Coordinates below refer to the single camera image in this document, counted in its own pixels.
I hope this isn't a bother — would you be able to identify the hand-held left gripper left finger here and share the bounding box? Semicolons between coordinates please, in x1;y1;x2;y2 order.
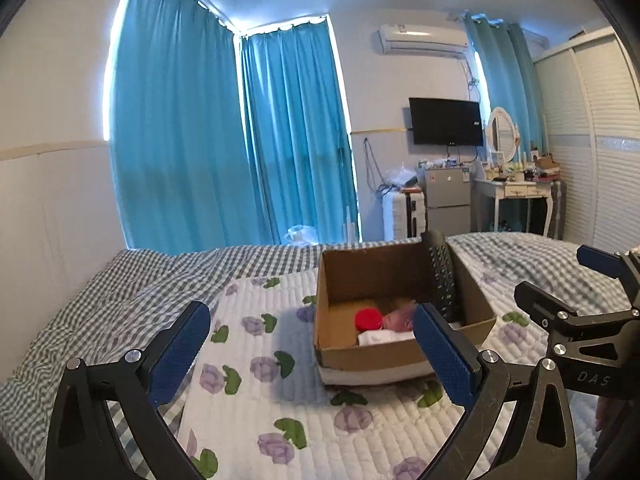
46;301;212;480

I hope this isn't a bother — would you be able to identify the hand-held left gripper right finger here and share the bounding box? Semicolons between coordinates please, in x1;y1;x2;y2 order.
412;302;579;480

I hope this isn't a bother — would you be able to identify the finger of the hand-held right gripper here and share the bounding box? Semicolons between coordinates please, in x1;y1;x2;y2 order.
576;244;626;281
514;281;582;333

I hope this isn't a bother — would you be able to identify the pink packet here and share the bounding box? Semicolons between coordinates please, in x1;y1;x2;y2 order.
382;301;420;334

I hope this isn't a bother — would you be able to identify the brown cardboard box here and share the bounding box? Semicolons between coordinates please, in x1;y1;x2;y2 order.
313;238;499;387

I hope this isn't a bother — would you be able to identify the black remote control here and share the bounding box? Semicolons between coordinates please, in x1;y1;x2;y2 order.
423;231;459;324

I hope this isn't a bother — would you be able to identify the person's right hand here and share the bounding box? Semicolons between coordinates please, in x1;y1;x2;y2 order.
594;394;623;435

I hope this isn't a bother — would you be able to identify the dark grey suitcase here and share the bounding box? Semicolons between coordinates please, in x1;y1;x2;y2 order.
549;180;569;240

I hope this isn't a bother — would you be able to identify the white slatted wardrobe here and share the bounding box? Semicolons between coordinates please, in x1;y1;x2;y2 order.
532;26;640;257

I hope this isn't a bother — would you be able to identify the white dressing table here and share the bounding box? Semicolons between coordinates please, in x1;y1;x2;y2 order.
470;176;556;239

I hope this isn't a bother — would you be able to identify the grey small fridge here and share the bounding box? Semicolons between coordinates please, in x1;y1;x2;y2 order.
423;165;474;237

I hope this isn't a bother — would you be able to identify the white suitcase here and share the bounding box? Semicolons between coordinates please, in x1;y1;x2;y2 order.
382;190;430;242

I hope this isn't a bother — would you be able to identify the white floral quilted mat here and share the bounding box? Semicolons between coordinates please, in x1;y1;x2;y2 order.
176;274;598;480

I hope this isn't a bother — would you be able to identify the oval white vanity mirror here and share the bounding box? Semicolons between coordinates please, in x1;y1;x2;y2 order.
485;107;519;164

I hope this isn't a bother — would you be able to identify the white plastic bag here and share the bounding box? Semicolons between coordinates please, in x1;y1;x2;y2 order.
284;224;319;247

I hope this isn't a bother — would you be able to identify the clear plastic bag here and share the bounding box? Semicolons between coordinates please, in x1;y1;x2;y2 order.
384;162;419;192

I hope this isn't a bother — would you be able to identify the teal curtain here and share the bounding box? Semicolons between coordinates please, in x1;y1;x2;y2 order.
464;14;549;160

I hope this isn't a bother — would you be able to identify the wide blue curtain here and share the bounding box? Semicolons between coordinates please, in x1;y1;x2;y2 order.
106;0;247;252

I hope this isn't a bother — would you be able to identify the narrow blue curtain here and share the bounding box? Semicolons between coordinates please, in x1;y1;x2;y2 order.
239;14;362;247

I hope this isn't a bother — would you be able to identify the white air conditioner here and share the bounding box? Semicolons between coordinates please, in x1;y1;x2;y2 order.
377;22;471;59

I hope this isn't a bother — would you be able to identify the black wall television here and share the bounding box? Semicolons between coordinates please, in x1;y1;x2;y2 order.
408;97;484;147

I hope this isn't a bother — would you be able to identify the black wall cable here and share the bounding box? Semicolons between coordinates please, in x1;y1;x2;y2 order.
362;137;387;194

